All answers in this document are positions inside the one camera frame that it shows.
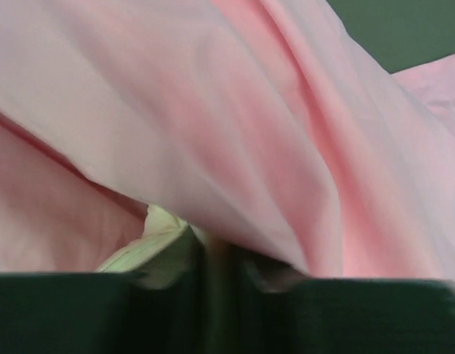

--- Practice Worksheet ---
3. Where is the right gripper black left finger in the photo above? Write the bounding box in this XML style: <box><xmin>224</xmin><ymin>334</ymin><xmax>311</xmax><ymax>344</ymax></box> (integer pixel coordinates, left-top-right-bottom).
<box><xmin>0</xmin><ymin>235</ymin><xmax>213</xmax><ymax>354</ymax></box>

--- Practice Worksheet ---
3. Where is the cream white pillow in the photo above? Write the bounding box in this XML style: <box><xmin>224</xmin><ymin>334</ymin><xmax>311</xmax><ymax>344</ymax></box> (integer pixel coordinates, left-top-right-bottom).
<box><xmin>96</xmin><ymin>205</ymin><xmax>206</xmax><ymax>291</ymax></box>

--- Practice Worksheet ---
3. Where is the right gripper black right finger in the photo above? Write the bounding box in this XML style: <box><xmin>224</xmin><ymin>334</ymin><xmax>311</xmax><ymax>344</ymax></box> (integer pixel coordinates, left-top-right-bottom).
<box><xmin>232</xmin><ymin>247</ymin><xmax>455</xmax><ymax>353</ymax></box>

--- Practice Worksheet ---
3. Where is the pink pillowcase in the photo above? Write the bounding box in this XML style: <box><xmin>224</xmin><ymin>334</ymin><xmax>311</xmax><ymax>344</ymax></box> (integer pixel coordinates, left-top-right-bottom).
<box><xmin>0</xmin><ymin>1</ymin><xmax>455</xmax><ymax>280</ymax></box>

